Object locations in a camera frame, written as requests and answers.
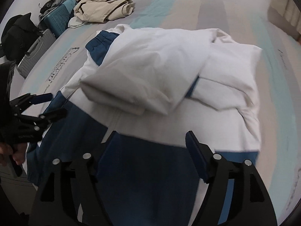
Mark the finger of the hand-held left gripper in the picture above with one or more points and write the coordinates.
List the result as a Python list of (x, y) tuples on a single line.
[(41, 98), (53, 115)]

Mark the striped bed mattress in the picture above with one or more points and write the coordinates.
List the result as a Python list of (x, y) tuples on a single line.
[(277, 98)]

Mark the blue and white hooded jacket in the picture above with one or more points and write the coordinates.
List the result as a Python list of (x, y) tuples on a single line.
[(150, 94)]

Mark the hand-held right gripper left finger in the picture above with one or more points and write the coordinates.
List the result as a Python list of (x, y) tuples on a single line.
[(110, 150)]

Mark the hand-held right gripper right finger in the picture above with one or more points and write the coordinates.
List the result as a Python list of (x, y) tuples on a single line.
[(197, 155)]

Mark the teal suitcase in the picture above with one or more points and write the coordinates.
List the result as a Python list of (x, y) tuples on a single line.
[(57, 16)]

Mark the dark clothes pile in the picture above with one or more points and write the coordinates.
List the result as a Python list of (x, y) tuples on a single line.
[(50, 4)]

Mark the black backpack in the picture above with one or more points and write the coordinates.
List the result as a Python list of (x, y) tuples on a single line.
[(17, 37)]

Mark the silver suitcase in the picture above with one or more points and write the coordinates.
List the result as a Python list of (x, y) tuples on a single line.
[(35, 51)]

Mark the person's left hand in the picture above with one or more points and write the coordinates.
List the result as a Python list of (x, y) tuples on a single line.
[(10, 154)]

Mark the beige and black jacket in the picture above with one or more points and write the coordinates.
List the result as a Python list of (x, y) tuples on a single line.
[(105, 4)]

